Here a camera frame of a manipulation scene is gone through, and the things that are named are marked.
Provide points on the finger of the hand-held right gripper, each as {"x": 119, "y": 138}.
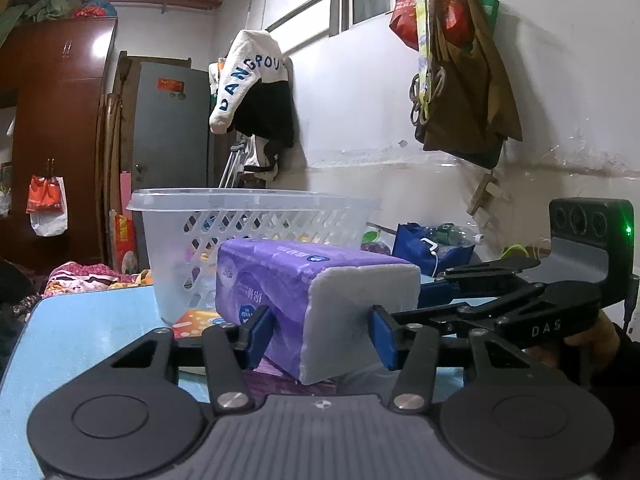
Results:
{"x": 434, "y": 292}
{"x": 450, "y": 319}

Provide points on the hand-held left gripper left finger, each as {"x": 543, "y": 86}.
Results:
{"x": 261, "y": 332}

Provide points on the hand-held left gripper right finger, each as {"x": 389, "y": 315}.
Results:
{"x": 384, "y": 341}

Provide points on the purple tissue pack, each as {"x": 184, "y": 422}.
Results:
{"x": 300, "y": 300}

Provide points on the white plastic basket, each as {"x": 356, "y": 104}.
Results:
{"x": 185, "y": 240}

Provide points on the person's right forearm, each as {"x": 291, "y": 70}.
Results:
{"x": 625, "y": 365}

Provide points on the person's right hand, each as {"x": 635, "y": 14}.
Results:
{"x": 597, "y": 332}

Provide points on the blue fabric bag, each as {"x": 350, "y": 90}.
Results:
{"x": 407, "y": 247}

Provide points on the purple flat packet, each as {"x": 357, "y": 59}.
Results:
{"x": 280, "y": 386}

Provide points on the clear plastic bottle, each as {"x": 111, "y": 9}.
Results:
{"x": 457, "y": 235}

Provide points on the orange dotted packet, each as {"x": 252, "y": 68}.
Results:
{"x": 197, "y": 325}

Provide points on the red printed bag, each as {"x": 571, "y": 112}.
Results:
{"x": 125, "y": 240}

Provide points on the metal crutches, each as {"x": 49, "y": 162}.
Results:
{"x": 232, "y": 162}

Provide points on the black and white hanging bag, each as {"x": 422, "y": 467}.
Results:
{"x": 265, "y": 157}

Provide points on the floral blanket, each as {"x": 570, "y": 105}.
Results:
{"x": 85, "y": 275}

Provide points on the brown hanging bag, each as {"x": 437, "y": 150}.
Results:
{"x": 470, "y": 100}

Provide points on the wooden boards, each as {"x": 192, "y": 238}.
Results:
{"x": 111, "y": 170}

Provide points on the black hanging garment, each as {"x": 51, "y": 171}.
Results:
{"x": 270, "y": 110}

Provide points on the grey door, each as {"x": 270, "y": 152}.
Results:
{"x": 167, "y": 130}

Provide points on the red and white plastic bag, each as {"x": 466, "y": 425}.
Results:
{"x": 47, "y": 205}

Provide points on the white hanging jacket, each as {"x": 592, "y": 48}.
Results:
{"x": 245, "y": 70}

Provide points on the red hanging bag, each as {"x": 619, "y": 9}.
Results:
{"x": 404, "y": 22}

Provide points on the green hanging bag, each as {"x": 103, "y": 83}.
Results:
{"x": 491, "y": 10}

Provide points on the reddish brown wooden wardrobe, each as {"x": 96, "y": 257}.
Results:
{"x": 55, "y": 120}

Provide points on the red pipe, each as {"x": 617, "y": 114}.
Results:
{"x": 150, "y": 0}

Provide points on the wooden wall bracket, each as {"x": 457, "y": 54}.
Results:
{"x": 487, "y": 195}

